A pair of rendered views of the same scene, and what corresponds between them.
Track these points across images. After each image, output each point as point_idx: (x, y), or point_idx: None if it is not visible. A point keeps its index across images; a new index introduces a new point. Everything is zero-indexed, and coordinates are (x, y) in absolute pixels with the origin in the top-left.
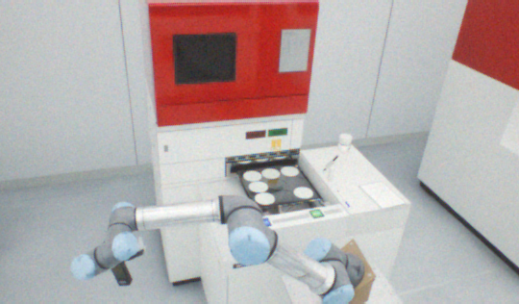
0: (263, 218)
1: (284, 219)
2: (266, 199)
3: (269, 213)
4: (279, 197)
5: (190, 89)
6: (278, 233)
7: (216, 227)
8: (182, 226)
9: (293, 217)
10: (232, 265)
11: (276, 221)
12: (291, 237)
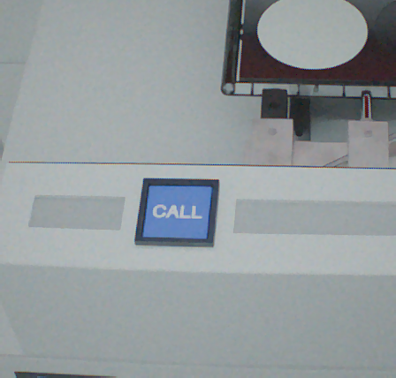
0: (190, 184)
1: (322, 216)
2: (319, 38)
3: (286, 131)
4: (394, 39)
5: None
6: (250, 296)
7: (28, 139)
8: None
9: (382, 214)
10: (11, 373)
11: (262, 219)
12: (344, 324)
